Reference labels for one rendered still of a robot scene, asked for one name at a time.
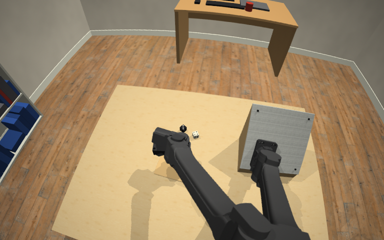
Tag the tan flat mat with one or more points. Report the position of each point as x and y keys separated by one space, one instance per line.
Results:
x=165 y=170

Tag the black die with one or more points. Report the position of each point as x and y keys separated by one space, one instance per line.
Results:
x=183 y=128

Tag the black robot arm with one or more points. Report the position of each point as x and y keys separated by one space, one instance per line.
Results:
x=245 y=222

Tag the white die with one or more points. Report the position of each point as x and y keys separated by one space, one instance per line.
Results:
x=195 y=134

